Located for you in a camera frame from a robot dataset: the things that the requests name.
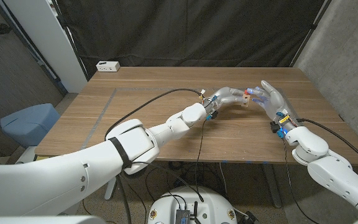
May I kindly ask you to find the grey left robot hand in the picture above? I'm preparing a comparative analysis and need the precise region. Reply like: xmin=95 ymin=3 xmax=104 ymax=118
xmin=204 ymin=86 xmax=247 ymax=113

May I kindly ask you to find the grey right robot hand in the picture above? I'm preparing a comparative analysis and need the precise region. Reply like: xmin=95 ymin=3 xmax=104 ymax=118
xmin=246 ymin=80 xmax=300 ymax=131

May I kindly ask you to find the black backdrop curtain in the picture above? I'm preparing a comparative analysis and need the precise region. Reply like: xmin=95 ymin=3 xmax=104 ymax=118
xmin=54 ymin=0 xmax=334 ymax=78

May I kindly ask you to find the black backdrop stand pole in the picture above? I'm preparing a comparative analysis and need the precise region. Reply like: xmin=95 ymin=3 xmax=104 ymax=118
xmin=50 ymin=0 xmax=90 ymax=82
xmin=289 ymin=0 xmax=334 ymax=68

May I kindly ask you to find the grey table leg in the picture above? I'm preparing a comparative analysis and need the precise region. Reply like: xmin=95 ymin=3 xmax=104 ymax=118
xmin=261 ymin=163 xmax=283 ymax=208

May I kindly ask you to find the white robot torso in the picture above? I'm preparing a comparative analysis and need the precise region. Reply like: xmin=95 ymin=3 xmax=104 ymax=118
xmin=147 ymin=185 xmax=238 ymax=224

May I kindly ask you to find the white power strip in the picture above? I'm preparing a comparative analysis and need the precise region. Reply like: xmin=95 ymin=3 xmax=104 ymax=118
xmin=96 ymin=60 xmax=121 ymax=73

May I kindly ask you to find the grey finned electronics box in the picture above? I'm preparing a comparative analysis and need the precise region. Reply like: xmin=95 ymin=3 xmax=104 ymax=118
xmin=175 ymin=208 xmax=191 ymax=224

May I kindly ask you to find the white table leg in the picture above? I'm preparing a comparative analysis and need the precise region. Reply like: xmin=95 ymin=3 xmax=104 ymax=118
xmin=104 ymin=177 xmax=118 ymax=201

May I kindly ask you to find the blue padded stool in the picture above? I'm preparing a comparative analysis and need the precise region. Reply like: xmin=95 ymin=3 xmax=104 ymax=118
xmin=0 ymin=103 xmax=61 ymax=149

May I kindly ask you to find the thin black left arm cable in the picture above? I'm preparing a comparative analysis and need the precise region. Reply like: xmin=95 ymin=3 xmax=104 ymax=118
xmin=194 ymin=119 xmax=208 ymax=202

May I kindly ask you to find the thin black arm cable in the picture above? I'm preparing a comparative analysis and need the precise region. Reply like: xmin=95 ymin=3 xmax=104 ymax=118
xmin=194 ymin=119 xmax=208 ymax=202
xmin=282 ymin=138 xmax=323 ymax=224

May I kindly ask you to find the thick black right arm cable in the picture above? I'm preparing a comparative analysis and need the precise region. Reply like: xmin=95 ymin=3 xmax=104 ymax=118
xmin=296 ymin=118 xmax=358 ymax=170

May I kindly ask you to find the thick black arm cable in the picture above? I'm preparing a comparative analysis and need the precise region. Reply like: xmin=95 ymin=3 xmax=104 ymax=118
xmin=104 ymin=88 xmax=205 ymax=224
xmin=296 ymin=118 xmax=358 ymax=170

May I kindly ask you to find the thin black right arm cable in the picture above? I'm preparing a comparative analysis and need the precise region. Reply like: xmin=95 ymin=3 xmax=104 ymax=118
xmin=282 ymin=138 xmax=323 ymax=224

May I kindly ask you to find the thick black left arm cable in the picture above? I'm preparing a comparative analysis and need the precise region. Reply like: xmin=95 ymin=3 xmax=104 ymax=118
xmin=104 ymin=88 xmax=205 ymax=224

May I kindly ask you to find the black floor cable tangle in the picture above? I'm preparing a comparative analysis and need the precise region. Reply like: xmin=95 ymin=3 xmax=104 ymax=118
xmin=144 ymin=160 xmax=226 ymax=200

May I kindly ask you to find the white hanging cable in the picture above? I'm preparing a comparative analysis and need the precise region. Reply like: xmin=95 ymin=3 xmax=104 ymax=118
xmin=218 ymin=162 xmax=229 ymax=196

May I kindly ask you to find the black door frame strip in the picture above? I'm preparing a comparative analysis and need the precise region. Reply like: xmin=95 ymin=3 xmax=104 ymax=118
xmin=0 ymin=0 xmax=68 ymax=95

